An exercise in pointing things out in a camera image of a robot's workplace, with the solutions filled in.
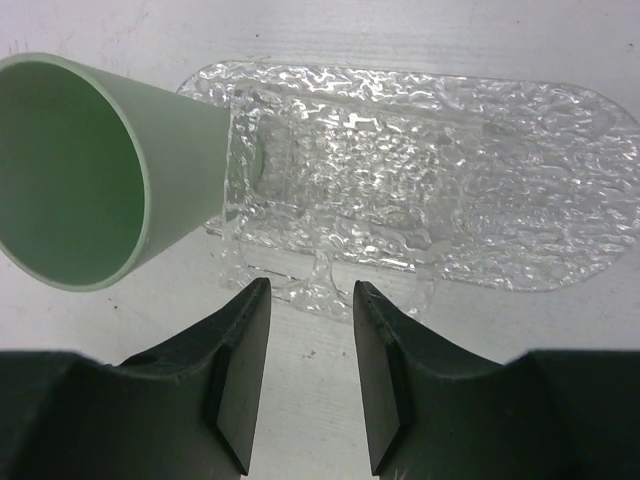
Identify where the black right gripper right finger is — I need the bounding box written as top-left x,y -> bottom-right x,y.
353,281 -> 639,479

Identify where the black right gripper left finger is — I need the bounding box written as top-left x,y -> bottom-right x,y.
1,278 -> 271,479

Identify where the small clear textured tray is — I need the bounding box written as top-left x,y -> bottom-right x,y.
209,84 -> 475,319

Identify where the large clear textured tray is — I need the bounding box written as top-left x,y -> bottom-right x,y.
179,62 -> 639,291

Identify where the green plastic cup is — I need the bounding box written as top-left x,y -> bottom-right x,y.
1,53 -> 263,292

